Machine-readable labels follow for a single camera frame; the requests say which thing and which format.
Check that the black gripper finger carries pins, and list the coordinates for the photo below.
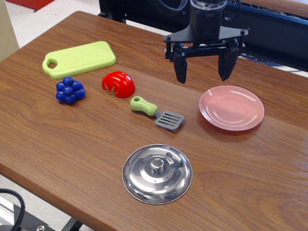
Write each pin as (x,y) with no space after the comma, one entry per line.
(180,66)
(227,62)

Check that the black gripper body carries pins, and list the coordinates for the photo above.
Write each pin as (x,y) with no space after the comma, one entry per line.
(205,36)

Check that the green handled grey toy spatula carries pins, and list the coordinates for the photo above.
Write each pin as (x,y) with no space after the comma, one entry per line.
(166,119)

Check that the light green cutting board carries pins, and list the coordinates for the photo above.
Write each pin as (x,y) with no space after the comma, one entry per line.
(79,59)

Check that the pink plastic plate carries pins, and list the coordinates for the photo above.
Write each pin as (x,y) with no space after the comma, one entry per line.
(231,108)

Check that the red toy tomato half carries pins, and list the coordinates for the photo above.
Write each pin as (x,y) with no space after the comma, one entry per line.
(118,84)

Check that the shiny metal pot lid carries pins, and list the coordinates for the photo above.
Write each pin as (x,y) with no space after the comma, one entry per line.
(157,174)

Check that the blue toy grape bunch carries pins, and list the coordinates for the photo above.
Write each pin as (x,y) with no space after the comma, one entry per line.
(69,90)

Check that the red box on floor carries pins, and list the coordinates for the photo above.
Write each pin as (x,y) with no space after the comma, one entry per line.
(31,4)

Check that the black metal frame rail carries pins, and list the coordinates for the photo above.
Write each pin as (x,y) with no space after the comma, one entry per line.
(278,30)

